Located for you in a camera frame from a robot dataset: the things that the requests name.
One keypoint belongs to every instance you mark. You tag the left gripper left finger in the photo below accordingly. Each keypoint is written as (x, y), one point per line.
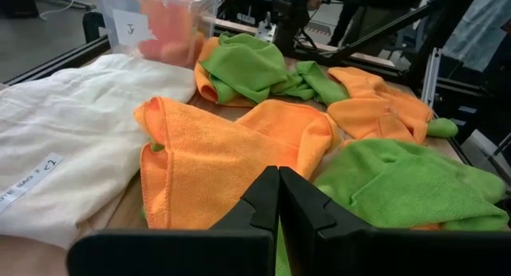
(179, 252)

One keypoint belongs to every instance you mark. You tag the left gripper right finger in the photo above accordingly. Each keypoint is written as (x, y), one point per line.
(399, 252)

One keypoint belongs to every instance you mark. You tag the orange microfiber towel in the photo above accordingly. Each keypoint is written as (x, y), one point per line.
(171, 28)
(367, 108)
(425, 227)
(205, 84)
(207, 168)

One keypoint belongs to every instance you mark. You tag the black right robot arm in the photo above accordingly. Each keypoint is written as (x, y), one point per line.
(291, 24)

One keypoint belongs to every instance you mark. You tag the black box with blue slots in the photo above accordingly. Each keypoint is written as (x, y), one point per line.
(463, 116)

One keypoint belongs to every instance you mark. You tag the white canvas tote bag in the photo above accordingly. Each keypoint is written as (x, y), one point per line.
(80, 120)

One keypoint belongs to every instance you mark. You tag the silver aluminium extrusion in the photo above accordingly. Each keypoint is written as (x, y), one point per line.
(431, 76)

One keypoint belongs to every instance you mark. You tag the clear plastic bin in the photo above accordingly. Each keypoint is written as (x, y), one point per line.
(131, 28)

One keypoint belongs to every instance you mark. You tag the person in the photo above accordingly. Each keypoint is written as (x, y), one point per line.
(359, 20)
(475, 28)

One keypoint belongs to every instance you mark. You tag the black case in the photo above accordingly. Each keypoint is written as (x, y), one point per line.
(18, 1)

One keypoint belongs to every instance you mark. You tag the small white metal bracket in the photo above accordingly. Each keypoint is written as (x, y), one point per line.
(266, 30)

